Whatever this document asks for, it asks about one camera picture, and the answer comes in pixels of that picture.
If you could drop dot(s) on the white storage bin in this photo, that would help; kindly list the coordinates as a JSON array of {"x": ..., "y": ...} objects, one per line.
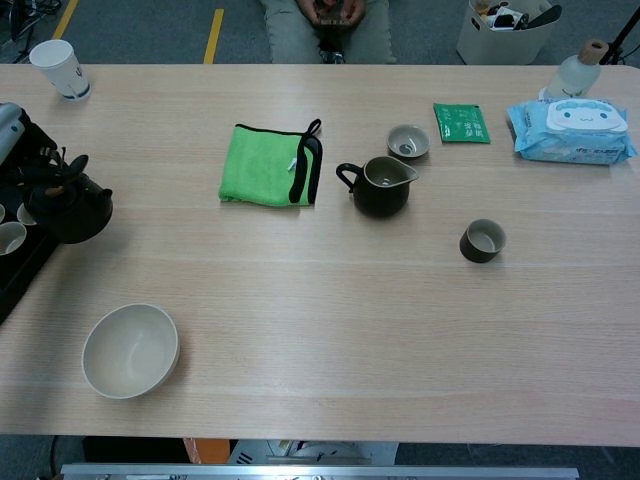
[{"x": 500, "y": 45}]

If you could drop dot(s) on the black tripod leg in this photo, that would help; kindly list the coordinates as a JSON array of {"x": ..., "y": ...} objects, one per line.
[{"x": 620, "y": 40}]

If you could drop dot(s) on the blue wet wipes pack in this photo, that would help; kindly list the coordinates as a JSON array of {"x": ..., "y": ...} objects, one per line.
[{"x": 570, "y": 132}]

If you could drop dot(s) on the dark green ladle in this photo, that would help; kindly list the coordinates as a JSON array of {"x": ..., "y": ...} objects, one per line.
[{"x": 545, "y": 15}]

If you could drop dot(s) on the small grey tea bowl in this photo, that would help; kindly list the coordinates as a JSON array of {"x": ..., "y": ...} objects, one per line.
[{"x": 409, "y": 141}]

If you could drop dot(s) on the black equipment stand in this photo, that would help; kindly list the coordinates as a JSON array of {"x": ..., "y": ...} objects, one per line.
[{"x": 20, "y": 25}]

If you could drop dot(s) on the green cloth with black trim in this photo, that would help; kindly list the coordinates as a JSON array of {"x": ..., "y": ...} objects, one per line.
[{"x": 255, "y": 167}]

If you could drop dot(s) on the seated person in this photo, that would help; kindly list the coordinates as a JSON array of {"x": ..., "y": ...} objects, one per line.
[{"x": 295, "y": 40}]

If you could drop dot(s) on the dark brown pitcher with spout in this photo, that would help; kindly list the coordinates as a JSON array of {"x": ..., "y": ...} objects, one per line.
[{"x": 382, "y": 200}]

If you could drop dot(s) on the clear bottle with wooden cap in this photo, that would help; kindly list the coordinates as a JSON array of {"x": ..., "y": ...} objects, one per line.
[{"x": 575, "y": 75}]

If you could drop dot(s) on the brown handheld device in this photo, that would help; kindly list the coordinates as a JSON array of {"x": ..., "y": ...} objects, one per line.
[{"x": 331, "y": 17}]

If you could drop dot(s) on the large beige bowl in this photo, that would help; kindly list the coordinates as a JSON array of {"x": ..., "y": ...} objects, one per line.
[{"x": 130, "y": 352}]

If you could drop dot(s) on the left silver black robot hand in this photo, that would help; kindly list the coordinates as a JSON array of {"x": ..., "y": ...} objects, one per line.
[{"x": 20, "y": 150}]

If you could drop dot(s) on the aluminium rail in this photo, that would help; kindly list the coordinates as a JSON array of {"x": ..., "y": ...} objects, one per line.
[{"x": 320, "y": 472}]

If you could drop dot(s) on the dark green tea cup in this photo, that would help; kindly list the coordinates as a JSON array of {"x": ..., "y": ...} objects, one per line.
[{"x": 482, "y": 242}]

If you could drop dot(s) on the white paper cup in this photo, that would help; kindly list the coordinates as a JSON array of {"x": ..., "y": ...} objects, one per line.
[{"x": 60, "y": 70}]

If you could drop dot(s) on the black tray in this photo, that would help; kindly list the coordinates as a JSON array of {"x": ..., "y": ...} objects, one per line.
[{"x": 20, "y": 275}]

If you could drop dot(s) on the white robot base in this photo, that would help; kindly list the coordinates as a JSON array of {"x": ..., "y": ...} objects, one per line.
[{"x": 310, "y": 452}]

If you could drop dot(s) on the green tea packet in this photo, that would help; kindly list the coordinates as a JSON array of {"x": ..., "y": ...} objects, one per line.
[{"x": 461, "y": 124}]

